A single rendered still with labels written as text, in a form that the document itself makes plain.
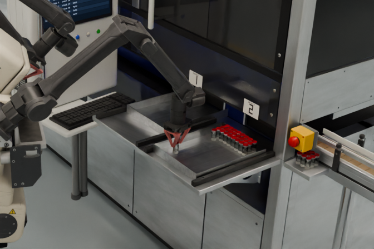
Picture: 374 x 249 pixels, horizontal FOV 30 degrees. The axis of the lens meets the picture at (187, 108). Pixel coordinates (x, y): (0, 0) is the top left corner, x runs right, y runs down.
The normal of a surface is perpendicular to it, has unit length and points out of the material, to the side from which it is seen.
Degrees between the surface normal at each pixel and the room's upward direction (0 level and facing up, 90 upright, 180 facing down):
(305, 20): 90
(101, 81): 90
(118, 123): 0
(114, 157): 90
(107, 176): 90
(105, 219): 0
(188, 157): 0
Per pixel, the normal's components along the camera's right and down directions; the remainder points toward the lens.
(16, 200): 0.19, -0.90
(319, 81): 0.63, 0.37
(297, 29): -0.78, 0.23
